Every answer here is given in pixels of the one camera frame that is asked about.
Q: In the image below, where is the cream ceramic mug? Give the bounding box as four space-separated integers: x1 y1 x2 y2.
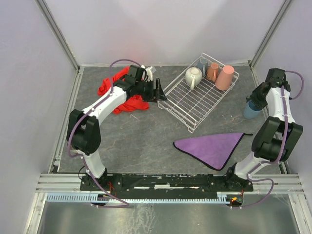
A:
185 67 202 91

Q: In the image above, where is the blue plastic cup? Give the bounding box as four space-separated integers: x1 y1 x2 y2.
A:
243 100 262 119

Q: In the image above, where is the pink plastic tumbler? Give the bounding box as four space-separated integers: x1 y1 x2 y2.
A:
215 65 235 91

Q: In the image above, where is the light blue ceramic mug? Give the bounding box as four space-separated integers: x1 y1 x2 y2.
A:
197 57 208 76

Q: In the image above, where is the salmon pink ceramic mug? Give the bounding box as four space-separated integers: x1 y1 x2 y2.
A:
206 63 219 82

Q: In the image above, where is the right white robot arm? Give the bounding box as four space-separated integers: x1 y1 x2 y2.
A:
225 68 303 190

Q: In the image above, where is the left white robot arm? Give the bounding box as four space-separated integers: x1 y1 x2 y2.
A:
66 65 167 178

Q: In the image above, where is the red crumpled cloth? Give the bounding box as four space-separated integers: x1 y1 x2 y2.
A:
97 66 149 115

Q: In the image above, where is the purple microfiber cloth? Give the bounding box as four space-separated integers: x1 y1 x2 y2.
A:
173 133 253 171

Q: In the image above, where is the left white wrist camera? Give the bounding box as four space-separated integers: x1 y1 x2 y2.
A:
141 65 156 81

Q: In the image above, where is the white wire dish rack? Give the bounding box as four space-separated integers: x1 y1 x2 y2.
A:
158 53 239 133

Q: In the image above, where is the black mounting base plate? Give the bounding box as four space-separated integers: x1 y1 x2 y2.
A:
79 172 254 198

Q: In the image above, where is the light blue cable duct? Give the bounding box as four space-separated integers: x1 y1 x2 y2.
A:
45 191 232 204

